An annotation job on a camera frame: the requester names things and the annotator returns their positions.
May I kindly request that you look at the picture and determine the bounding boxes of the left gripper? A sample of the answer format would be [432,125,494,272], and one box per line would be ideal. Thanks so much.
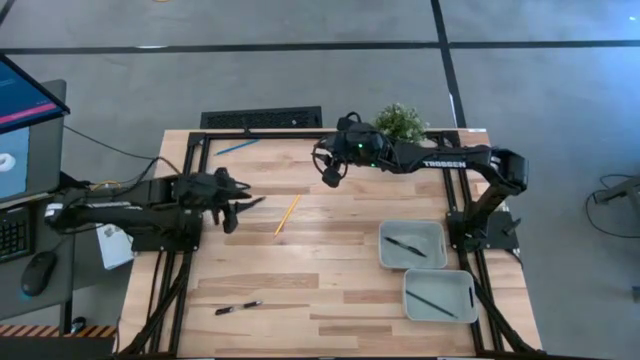
[172,167,267,235]

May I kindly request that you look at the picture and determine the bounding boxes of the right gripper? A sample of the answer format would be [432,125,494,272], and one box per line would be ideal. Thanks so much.
[333,112,389,171]

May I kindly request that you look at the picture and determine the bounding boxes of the black grip clear pen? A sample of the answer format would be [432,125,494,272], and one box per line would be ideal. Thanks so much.
[383,235,428,259]

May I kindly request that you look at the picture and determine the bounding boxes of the black pencil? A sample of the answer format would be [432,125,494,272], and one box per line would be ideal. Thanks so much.
[404,289,459,320]

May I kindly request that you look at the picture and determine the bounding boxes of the green potted plant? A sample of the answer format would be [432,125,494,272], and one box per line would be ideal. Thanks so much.
[373,102,430,145]

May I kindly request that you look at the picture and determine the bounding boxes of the yellow pencil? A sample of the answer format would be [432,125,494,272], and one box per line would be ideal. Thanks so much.
[272,193,303,238]

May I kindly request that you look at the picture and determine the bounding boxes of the blue pencil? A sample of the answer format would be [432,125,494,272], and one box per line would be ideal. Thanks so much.
[213,138,261,157]

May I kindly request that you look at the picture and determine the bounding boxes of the black and white pen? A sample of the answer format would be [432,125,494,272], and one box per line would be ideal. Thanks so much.
[214,299,265,317]

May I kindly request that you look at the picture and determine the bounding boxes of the grey plastic bin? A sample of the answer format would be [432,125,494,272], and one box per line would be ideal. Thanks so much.
[402,268,480,324]
[377,219,449,271]

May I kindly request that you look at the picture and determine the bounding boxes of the white paper sheet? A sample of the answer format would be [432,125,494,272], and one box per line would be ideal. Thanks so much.
[96,223,137,271]

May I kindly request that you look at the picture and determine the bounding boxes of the grey side desk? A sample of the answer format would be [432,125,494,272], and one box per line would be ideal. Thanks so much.
[0,78,137,322]

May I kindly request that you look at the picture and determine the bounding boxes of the black computer mouse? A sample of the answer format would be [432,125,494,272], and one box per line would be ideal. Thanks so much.
[20,250,59,298]

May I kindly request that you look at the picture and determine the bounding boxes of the black keyboard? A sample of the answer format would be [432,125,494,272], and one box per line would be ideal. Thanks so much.
[0,205,35,265]

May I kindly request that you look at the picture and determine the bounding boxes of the hazard striped black case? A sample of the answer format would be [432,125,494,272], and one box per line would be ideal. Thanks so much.
[0,324,118,360]

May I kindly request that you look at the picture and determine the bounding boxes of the computer monitor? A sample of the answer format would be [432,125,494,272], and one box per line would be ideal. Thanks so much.
[0,53,71,204]

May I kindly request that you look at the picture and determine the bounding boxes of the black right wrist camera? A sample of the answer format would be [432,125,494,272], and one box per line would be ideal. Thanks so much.
[321,166,349,190]

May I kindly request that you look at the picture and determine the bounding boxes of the black camera cable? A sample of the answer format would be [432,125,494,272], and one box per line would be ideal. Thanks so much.
[310,137,349,176]

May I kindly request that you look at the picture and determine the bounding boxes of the black aluminium table frame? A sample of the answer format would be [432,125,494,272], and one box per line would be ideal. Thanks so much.
[117,128,546,359]

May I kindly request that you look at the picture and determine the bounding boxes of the yellow cable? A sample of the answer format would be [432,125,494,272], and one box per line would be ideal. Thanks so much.
[89,179,123,193]

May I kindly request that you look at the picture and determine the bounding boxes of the black power cable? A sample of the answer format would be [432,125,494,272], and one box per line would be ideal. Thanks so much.
[62,124,184,177]

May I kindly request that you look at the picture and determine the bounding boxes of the grey stand with cable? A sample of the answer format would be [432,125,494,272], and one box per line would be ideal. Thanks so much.
[584,173,640,240]

